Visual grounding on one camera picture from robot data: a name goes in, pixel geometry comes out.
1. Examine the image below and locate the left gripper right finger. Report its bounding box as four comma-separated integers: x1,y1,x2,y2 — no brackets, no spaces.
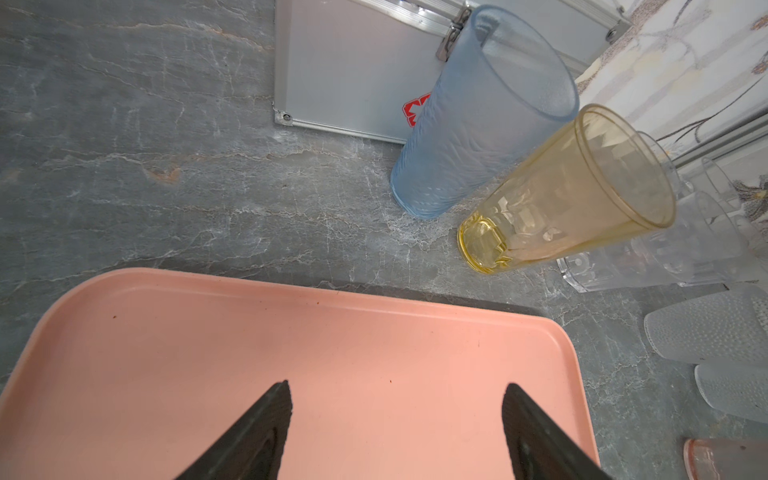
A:
501,383,610,480

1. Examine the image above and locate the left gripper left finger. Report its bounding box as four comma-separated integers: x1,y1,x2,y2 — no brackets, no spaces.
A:
179,381,293,479

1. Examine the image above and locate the clear glass one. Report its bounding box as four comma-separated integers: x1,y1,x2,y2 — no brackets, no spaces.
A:
557,132,746,293

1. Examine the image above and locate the clear glass two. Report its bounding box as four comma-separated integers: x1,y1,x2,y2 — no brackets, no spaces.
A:
678,158,767,290

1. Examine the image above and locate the pink plastic tray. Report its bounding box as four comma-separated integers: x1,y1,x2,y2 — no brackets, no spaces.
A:
1,268,598,479

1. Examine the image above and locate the pink plastic cup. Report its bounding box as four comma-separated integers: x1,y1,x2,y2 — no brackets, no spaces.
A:
683,438,767,480

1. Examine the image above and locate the frosted white cup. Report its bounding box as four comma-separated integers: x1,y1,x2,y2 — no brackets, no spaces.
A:
694,364,767,424
644,285,767,367

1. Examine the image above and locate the yellow plastic tumbler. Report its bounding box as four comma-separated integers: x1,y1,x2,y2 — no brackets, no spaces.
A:
457,104,677,274

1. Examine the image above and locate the blue plastic tumbler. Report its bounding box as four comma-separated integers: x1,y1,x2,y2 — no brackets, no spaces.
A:
390,5,579,219

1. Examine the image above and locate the silver aluminium case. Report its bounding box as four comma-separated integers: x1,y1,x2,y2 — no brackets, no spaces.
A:
274,1,631,144

